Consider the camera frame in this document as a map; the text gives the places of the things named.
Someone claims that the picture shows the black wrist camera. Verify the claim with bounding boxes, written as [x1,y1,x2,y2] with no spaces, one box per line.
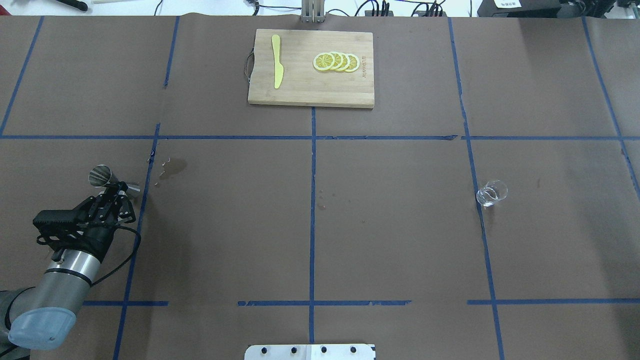
[32,210,82,237]

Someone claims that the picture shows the lemon slice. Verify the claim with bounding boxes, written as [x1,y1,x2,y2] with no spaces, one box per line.
[312,52,336,72]
[330,51,346,71]
[335,53,351,72]
[343,54,361,73]

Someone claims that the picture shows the steel double jigger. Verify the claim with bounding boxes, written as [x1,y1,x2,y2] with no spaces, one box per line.
[87,164,142,198]

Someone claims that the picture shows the aluminium frame post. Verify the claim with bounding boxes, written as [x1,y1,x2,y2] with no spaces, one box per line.
[301,0,326,23]

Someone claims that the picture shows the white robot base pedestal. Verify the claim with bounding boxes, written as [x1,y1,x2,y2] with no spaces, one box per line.
[243,343,377,360]

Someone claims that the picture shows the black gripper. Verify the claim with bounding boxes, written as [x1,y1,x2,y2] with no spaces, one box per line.
[55,183,137,261]

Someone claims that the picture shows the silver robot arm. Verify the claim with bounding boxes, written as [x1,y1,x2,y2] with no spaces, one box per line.
[1,181,141,360]

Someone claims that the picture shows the yellow plastic knife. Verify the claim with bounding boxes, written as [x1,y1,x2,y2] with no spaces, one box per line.
[270,34,285,90]

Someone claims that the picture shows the clear glass cup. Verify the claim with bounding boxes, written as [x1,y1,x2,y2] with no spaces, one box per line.
[475,180,509,208]

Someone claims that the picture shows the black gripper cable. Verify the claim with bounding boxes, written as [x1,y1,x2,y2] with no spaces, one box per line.
[90,225,143,288]

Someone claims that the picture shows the bamboo cutting board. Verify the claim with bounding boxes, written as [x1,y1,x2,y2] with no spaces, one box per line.
[247,29,375,109]

